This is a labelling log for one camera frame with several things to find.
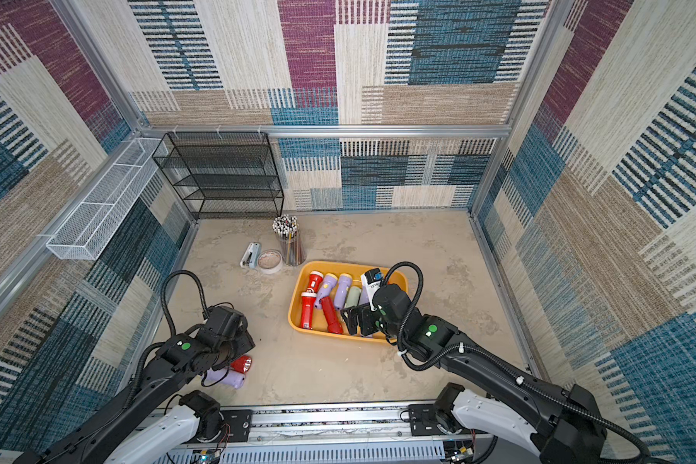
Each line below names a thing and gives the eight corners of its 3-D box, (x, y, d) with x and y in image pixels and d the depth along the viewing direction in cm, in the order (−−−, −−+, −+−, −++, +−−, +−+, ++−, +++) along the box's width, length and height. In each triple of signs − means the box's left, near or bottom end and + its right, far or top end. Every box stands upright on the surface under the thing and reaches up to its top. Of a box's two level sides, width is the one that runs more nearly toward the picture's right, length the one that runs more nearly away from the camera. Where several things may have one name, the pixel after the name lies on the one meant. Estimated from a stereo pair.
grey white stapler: (241, 268, 106) (239, 264, 104) (247, 246, 112) (245, 242, 111) (257, 268, 106) (255, 264, 104) (263, 246, 112) (261, 242, 111)
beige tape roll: (255, 274, 105) (254, 270, 103) (261, 252, 111) (259, 248, 109) (280, 274, 105) (279, 270, 103) (284, 252, 111) (283, 248, 109)
